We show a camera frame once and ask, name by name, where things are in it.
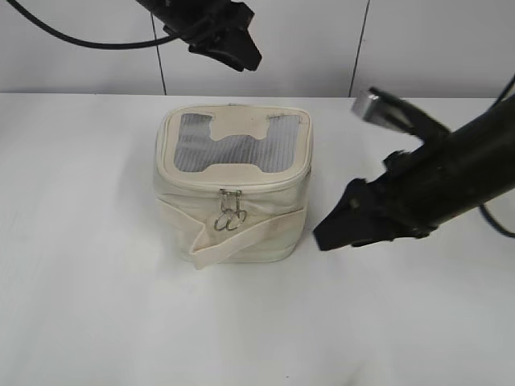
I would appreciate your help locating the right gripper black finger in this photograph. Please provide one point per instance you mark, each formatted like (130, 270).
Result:
(352, 222)

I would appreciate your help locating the cream canvas zipper bag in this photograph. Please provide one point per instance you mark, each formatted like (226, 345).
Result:
(232, 181)

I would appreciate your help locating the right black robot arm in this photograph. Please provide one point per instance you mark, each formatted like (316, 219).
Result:
(452, 172)

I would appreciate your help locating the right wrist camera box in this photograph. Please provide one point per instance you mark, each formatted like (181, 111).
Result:
(386, 110)

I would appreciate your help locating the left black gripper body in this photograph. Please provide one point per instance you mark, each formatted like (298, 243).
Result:
(200, 23)

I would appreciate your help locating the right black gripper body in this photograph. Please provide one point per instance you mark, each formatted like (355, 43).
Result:
(400, 221)

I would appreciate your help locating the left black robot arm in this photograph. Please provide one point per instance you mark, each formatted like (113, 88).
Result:
(157, 8)

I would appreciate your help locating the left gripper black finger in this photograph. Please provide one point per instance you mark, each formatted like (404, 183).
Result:
(237, 50)

